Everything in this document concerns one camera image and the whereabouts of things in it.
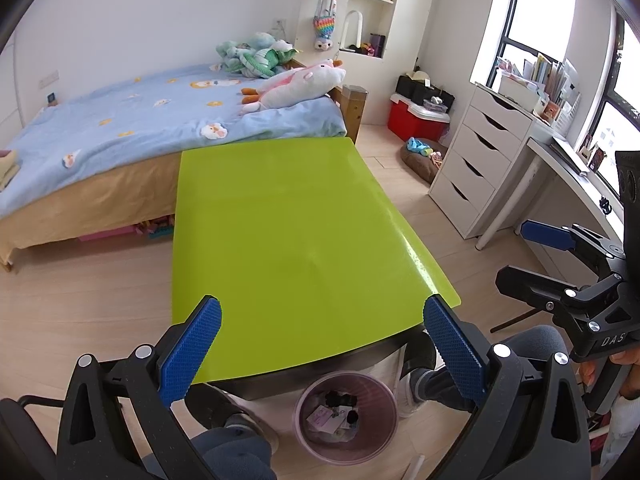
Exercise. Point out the green plush toy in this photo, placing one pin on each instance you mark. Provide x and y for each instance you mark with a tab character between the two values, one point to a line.
255	55

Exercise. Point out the dark purple shelf items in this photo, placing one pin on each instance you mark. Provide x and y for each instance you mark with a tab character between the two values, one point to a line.
372	45

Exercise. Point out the white shelf unit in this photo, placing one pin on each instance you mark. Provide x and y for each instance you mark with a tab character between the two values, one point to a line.
395	20

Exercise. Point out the red storage box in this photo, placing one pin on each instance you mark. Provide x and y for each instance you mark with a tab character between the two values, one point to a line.
410	120

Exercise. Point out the brown pet bed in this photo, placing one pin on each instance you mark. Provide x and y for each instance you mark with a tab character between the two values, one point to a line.
425	170

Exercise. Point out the pile of books and papers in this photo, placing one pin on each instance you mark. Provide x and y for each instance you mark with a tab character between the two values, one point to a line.
540	80

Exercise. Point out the person's leg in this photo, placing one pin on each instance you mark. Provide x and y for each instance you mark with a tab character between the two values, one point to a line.
235	455
530	342

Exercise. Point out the person's right forearm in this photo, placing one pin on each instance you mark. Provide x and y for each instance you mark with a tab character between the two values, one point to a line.
622	430

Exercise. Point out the white wall switch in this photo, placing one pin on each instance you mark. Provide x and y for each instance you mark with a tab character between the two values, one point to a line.
48	79

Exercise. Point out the purple and white packet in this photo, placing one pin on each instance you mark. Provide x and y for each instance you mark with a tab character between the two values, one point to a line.
322	417

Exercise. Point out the small teal wall device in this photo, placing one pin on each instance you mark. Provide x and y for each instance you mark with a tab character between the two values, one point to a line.
51	98

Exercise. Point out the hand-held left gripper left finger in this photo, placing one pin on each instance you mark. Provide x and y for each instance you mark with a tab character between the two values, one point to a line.
192	347

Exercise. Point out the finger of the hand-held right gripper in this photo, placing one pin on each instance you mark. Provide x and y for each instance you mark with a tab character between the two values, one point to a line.
545	234
530	287

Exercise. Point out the colourful toy blocks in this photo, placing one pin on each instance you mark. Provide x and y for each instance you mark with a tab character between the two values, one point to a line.
157	227

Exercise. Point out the small black cloth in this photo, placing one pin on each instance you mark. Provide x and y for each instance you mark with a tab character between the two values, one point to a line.
353	416

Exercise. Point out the blue and yellow toys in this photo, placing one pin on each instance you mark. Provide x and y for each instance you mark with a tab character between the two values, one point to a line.
419	147

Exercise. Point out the wooden bed with beige skirt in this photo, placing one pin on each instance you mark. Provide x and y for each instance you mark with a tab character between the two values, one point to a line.
90	205

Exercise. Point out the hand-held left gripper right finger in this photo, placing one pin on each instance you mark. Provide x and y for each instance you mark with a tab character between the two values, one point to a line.
452	345

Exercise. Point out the pink translucent trash can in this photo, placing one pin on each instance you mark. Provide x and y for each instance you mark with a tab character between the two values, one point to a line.
345	447

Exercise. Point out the black bag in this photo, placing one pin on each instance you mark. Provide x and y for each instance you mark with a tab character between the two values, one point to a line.
340	399

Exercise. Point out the person's left leg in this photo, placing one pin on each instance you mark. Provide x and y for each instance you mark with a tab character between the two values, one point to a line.
235	455

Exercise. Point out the white drawer cabinet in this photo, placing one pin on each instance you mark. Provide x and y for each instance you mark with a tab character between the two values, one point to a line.
480	170

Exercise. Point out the black bags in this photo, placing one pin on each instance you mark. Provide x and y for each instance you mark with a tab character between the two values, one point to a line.
425	92

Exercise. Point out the white shoe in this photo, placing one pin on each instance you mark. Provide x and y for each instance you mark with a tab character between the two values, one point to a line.
250	425
407	390

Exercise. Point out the person's right leg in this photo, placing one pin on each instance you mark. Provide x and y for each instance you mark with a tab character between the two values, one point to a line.
530	342

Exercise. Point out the blue printed blanket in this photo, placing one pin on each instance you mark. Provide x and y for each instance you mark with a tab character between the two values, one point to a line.
150	115

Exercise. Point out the rainbow hanging bag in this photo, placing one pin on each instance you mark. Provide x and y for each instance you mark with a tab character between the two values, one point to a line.
324	32

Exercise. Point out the white desk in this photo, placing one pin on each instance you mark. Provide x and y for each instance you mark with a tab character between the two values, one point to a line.
565	180

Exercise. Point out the pink flat box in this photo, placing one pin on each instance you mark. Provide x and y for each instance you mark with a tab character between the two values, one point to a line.
107	233

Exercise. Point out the folded beige clothes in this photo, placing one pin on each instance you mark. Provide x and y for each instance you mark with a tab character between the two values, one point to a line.
7	170

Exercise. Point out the white arched holder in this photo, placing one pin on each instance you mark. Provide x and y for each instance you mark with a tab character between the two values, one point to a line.
352	17

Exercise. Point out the brown wooden stick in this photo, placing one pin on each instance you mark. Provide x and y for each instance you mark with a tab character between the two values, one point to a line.
515	320

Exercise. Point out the white unicorn plush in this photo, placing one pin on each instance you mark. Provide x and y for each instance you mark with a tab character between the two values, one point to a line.
300	85

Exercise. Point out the person's right hand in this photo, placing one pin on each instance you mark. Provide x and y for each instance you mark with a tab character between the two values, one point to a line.
631	377

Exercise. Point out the small photo frame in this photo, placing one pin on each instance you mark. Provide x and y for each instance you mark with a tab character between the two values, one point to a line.
596	156

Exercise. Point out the window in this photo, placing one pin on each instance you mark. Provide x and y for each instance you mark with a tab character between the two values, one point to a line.
550	10

